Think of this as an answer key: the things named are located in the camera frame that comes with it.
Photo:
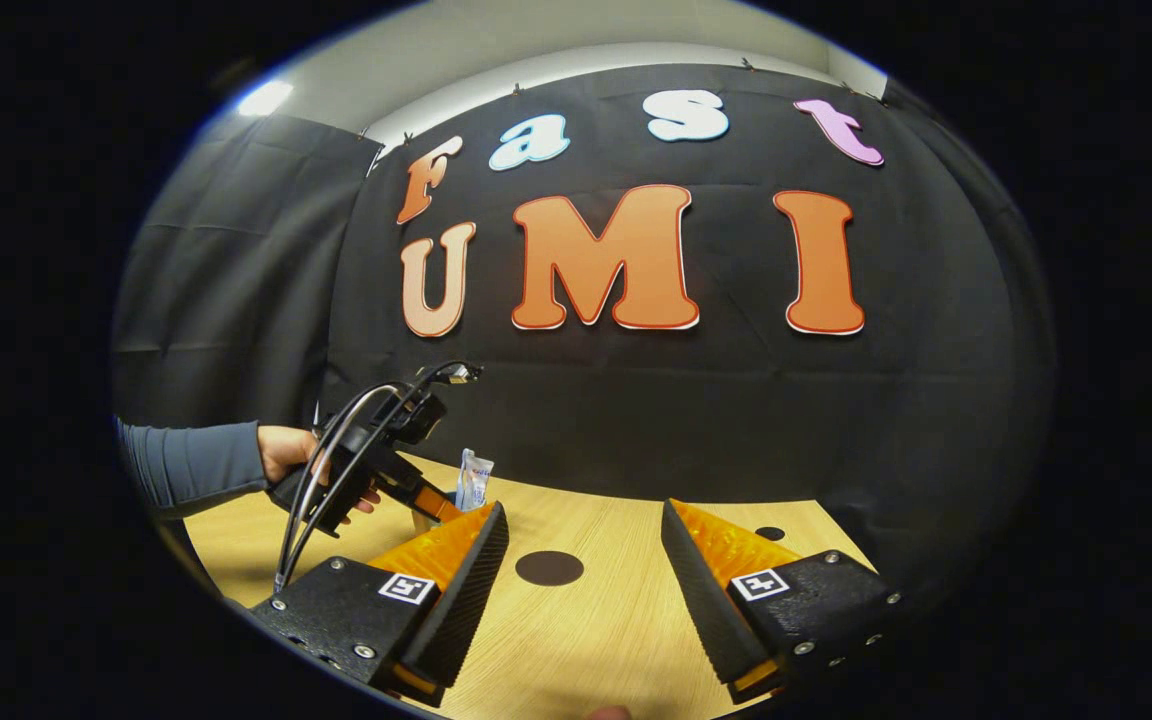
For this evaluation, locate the black backdrop cloth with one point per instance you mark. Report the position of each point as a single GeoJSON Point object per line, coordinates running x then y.
{"type": "Point", "coordinates": [686, 420]}

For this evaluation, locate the dark grey curtain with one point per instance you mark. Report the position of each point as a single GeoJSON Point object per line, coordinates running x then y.
{"type": "Point", "coordinates": [226, 280]}

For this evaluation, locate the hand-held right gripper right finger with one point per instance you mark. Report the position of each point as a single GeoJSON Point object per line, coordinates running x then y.
{"type": "Point", "coordinates": [716, 600]}

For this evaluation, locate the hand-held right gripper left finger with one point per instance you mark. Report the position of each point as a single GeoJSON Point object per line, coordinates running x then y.
{"type": "Point", "coordinates": [456, 610]}

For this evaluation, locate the wooden desktop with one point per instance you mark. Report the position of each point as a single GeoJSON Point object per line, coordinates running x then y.
{"type": "Point", "coordinates": [596, 640]}

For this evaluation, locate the ceiling light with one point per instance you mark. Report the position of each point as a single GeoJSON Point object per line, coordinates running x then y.
{"type": "Point", "coordinates": [264, 97]}

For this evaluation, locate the black round desk grommet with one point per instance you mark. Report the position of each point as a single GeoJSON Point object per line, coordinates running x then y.
{"type": "Point", "coordinates": [769, 533]}

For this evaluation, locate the dark brown round coaster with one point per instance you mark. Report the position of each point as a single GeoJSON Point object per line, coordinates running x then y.
{"type": "Point", "coordinates": [549, 568]}

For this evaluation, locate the white toothpaste tube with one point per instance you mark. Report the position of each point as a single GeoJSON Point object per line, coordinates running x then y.
{"type": "Point", "coordinates": [474, 480]}

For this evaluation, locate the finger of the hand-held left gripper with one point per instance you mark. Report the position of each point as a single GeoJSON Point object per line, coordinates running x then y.
{"type": "Point", "coordinates": [434, 502]}

